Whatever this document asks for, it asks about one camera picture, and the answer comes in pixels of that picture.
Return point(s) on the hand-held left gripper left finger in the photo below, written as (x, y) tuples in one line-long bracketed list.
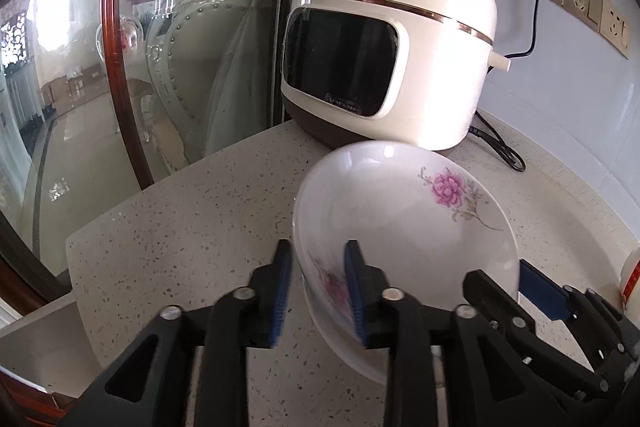
[(282, 292)]

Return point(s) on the white bottle with red label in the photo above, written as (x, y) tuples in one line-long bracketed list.
[(632, 277)]

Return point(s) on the wooden framed glass door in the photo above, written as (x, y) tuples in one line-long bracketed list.
[(115, 57)]

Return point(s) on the large floral deep plate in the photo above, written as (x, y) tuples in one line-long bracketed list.
[(400, 217)]

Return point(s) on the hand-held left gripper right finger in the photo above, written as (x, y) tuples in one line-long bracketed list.
[(355, 292)]

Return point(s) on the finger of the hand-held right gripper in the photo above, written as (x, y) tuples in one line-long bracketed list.
[(545, 289), (505, 312)]

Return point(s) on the ornate white chair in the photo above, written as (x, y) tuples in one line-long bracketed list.
[(200, 57)]

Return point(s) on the cream rice cooker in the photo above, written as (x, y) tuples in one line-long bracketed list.
[(440, 82)]

